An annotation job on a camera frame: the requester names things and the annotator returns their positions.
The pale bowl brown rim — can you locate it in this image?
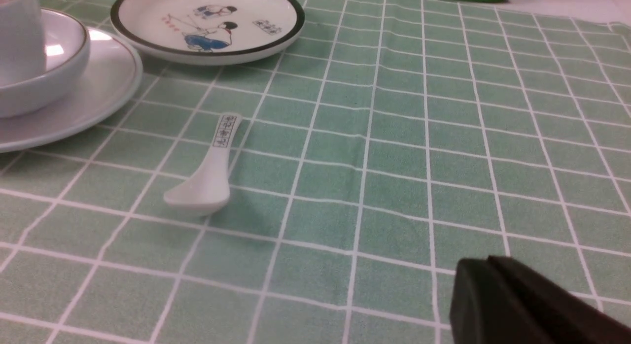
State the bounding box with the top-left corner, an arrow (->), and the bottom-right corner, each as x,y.
1,9 -> 91,119

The pale cup brown rim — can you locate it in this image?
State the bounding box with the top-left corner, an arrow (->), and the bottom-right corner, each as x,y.
0,0 -> 46,86

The white spoon with characters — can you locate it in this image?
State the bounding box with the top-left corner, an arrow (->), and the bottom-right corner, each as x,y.
163,113 -> 243,216

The pale plain plate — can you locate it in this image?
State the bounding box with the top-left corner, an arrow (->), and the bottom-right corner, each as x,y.
0,27 -> 143,153

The green checked tablecloth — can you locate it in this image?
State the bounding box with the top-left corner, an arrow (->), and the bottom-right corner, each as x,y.
1,0 -> 630,344

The illustrated plate black rim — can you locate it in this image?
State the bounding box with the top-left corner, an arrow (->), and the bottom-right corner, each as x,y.
110,0 -> 306,66

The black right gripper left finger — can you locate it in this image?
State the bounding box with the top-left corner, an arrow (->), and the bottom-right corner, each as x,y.
449,258 -> 556,344

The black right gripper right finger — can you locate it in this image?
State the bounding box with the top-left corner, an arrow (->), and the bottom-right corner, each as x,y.
487,256 -> 631,344

